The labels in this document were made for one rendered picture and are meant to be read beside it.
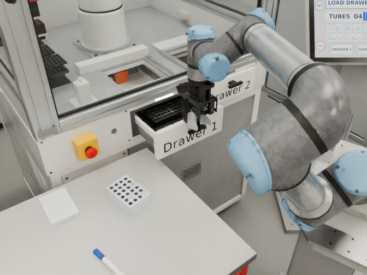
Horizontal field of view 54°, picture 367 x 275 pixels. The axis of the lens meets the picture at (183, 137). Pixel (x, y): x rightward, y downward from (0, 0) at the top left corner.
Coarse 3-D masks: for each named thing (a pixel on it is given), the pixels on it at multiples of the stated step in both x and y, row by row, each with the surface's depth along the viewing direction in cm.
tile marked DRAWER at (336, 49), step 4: (332, 44) 150; (336, 44) 150; (340, 44) 150; (344, 44) 150; (348, 44) 150; (352, 44) 150; (332, 48) 150; (336, 48) 150; (340, 48) 150; (344, 48) 150; (348, 48) 150; (352, 48) 150; (332, 52) 150; (336, 52) 150; (340, 52) 150; (344, 52) 150; (348, 52) 150; (352, 52) 150
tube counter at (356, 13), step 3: (354, 12) 151; (357, 12) 151; (360, 12) 151; (363, 12) 151; (366, 12) 151; (354, 15) 151; (357, 15) 151; (360, 15) 151; (363, 15) 151; (366, 15) 151; (354, 18) 151; (357, 18) 151; (360, 18) 151; (363, 18) 151; (366, 18) 151
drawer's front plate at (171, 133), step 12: (216, 120) 131; (156, 132) 117; (168, 132) 119; (180, 132) 122; (204, 132) 130; (216, 132) 135; (156, 144) 118; (168, 144) 122; (180, 144) 125; (156, 156) 122
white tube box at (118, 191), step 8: (112, 184) 116; (120, 184) 116; (128, 184) 116; (136, 184) 116; (112, 192) 114; (120, 192) 114; (128, 192) 114; (136, 192) 114; (120, 200) 111; (128, 200) 112; (136, 200) 112; (144, 200) 112; (128, 208) 109; (136, 208) 111
